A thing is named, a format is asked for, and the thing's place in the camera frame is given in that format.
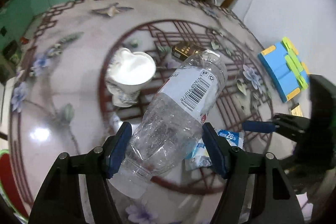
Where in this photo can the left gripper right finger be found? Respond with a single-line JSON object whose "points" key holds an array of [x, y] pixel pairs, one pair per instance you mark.
{"points": [[219, 150]]}

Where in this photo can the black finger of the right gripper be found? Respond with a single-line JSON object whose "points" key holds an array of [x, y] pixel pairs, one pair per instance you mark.
{"points": [[262, 126]]}

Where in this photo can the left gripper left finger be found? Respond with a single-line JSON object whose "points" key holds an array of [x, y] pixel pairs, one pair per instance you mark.
{"points": [[115, 149]]}

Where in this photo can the blue white snack wrapper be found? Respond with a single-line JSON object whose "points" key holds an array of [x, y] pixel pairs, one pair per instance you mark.
{"points": [[199, 157]]}

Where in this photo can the clear plastic water bottle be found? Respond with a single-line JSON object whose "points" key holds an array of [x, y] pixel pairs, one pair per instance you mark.
{"points": [[172, 124]]}

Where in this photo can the blue green toy block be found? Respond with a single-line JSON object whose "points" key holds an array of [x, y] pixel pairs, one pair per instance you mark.
{"points": [[289, 74]]}

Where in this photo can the patterned tablecloth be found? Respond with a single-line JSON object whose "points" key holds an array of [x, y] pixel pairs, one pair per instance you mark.
{"points": [[68, 107]]}

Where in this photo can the crumpled paper cup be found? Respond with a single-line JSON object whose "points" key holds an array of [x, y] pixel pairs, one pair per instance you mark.
{"points": [[127, 73]]}

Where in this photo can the gold foil packet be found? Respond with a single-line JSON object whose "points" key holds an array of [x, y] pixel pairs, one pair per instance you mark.
{"points": [[184, 49]]}

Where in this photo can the red bin with green rim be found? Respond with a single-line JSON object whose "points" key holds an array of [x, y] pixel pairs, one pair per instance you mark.
{"points": [[9, 189]]}

